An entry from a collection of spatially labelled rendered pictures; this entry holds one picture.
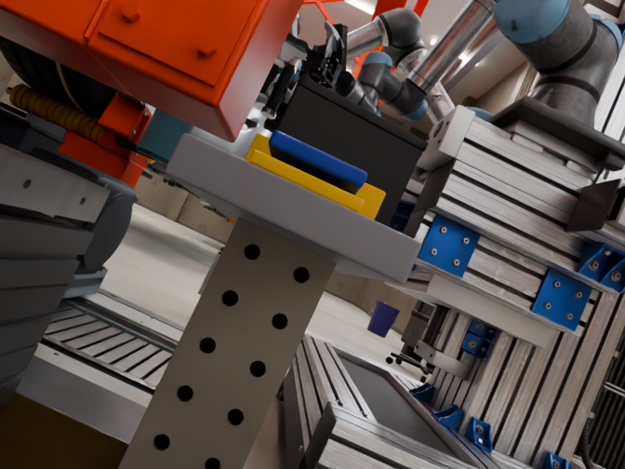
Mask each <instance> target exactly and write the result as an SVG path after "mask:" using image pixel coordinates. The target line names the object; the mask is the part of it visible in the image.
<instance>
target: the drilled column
mask: <svg viewBox="0 0 625 469"><path fill-rule="evenodd" d="M335 266H336V263H335V262H333V261H331V260H328V259H326V258H324V257H322V256H320V255H318V254H316V253H313V252H311V251H309V250H308V249H306V248H303V247H300V246H298V245H296V244H294V243H292V242H290V241H288V240H285V239H284V238H282V237H280V236H278V235H276V234H272V233H270V232H268V231H266V230H264V229H262V228H259V227H258V226H256V225H254V224H252V223H250V222H248V221H244V220H242V219H240V218H238V220H237V222H236V224H235V225H234V227H233V230H232V232H231V234H230V236H229V238H228V240H227V242H226V245H225V247H224V249H223V251H222V252H221V254H220V256H219V259H218V261H217V263H216V265H215V268H214V270H213V272H212V274H211V276H210V277H209V279H208V281H207V283H206V286H205V288H204V291H203V293H202V295H201V297H200V299H199V301H198V303H197V304H196V306H195V308H194V310H193V313H192V316H191V318H190V320H189V322H188V324H187V326H186V328H185V330H184V331H183V333H182V335H181V337H180V341H179V343H178V345H177V347H176V349H175V351H174V353H173V355H172V356H171V358H170V360H169V363H168V365H167V367H166V370H165V372H164V374H163V376H162V378H161V380H160V382H159V383H158V386H157V388H156V390H155V392H154V394H153V397H152V399H151V401H150V403H149V405H148V407H147V408H146V411H145V413H144V415H143V417H142V419H141V421H140V424H139V426H138V428H137V430H136V432H135V434H134V436H133V438H132V440H131V442H130V444H129V446H128V448H127V450H126V453H125V455H124V458H123V460H122V461H121V463H120V465H119V467H118V469H243V467H244V465H245V462H246V459H247V457H248V455H249V453H250V451H251V449H252V447H253V445H254V443H255V441H256V438H257V436H258V434H259V431H260V428H261V426H262V425H263V423H264V421H265V419H266V416H267V414H268V412H269V410H270V408H271V406H272V403H273V401H274V399H275V397H276V394H277V392H278V390H279V388H280V386H281V384H282V381H283V379H284V377H285V375H286V373H287V370H288V368H289V366H290V364H291V362H292V359H293V357H294V355H295V353H296V352H297V350H298V347H299V344H300V342H301V340H302V337H303V335H304V333H305V331H306V329H307V327H308V325H309V323H310V321H311V319H312V317H313V313H314V311H315V309H316V307H317V305H318V302H319V301H320V299H321V297H322V295H323V293H324V290H325V288H326V285H327V283H328V281H329V278H330V276H331V275H332V273H333V271H334V268H335Z"/></svg>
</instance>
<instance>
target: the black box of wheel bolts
mask: <svg viewBox="0 0 625 469"><path fill-rule="evenodd" d="M275 130H278V131H280V132H283V133H285V134H286V135H288V136H290V137H292V138H294V139H297V140H299V141H302V142H304V143H306V144H308V145H311V146H312V147H314V148H316V149H318V150H320V151H322V152H325V153H327V154H330V155H332V156H334V157H336V158H338V159H340V160H342V161H344V162H346V163H348V164H350V165H352V166H355V167H357V168H360V169H362V170H363V171H365V172H366V173H367V178H366V181H365V183H368V184H370V185H372V186H374V187H376V188H378V189H380V190H381V191H384V192H385V193H386V195H385V197H384V199H383V201H382V203H381V205H380V208H379V211H378V213H377V215H376V218H375V219H374V221H377V222H379V223H381V224H384V225H386V226H388V227H389V224H390V222H391V220H392V217H393V214H394V212H395V210H396V209H397V207H398V204H399V202H400V200H401V198H402V195H403V193H404V191H405V189H406V186H407V184H408V182H409V180H410V178H411V175H412V173H413V171H414V169H415V167H416V164H417V163H418V161H419V158H420V155H421V153H422V152H424V151H425V150H426V148H427V146H428V142H426V141H424V140H422V139H420V138H419V137H417V136H415V135H413V134H411V133H409V132H407V131H406V130H404V129H402V128H400V127H398V126H396V125H395V124H393V123H391V122H389V121H387V120H385V119H383V118H382V117H380V116H378V115H376V114H373V113H371V112H370V111H368V110H367V109H365V108H363V107H361V106H359V105H358V104H356V103H354V102H352V101H350V100H347V99H346V98H344V97H342V96H340V95H339V94H337V93H335V92H334V91H332V90H330V89H328V88H326V87H323V86H322V85H320V84H318V83H316V82H314V81H313V80H311V79H310V78H308V77H306V76H304V75H301V76H300V78H299V81H298V83H297V84H296V87H295V89H294V91H293V94H292V96H291V98H290V100H289V102H288V104H287V106H286V109H285V111H284V113H283V115H282V117H281V119H280V121H279V123H278V125H277V127H276V129H275Z"/></svg>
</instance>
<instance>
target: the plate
mask: <svg viewBox="0 0 625 469"><path fill-rule="evenodd" d="M249 162H250V163H252V164H254V165H256V166H259V167H261V168H264V169H266V170H268V171H270V172H272V173H274V174H276V175H278V176H280V177H282V178H284V179H287V180H289V181H292V182H294V183H296V184H297V185H300V186H302V187H304V188H306V189H308V190H310V191H312V192H315V193H317V194H319V195H321V196H323V197H325V198H328V199H330V200H332V201H334V202H336V203H338V204H340V205H343V206H344V207H346V208H349V209H351V210H353V211H356V212H358V213H359V212H360V211H361V209H362V207H363V205H364V203H365V201H364V200H363V199H362V198H359V197H357V196H355V195H353V194H350V193H348V192H345V191H343V190H341V189H340V188H338V187H336V186H334V185H331V184H329V183H327V182H325V181H322V180H320V179H317V178H315V177H314V176H312V175H310V174H308V173H306V172H303V171H301V170H299V169H297V168H295V167H292V166H290V165H288V164H286V163H284V162H282V161H280V160H278V159H276V158H273V157H271V156H269V155H267V154H265V153H263V152H260V151H258V150H255V151H254V152H253V153H252V155H251V156H250V158H249Z"/></svg>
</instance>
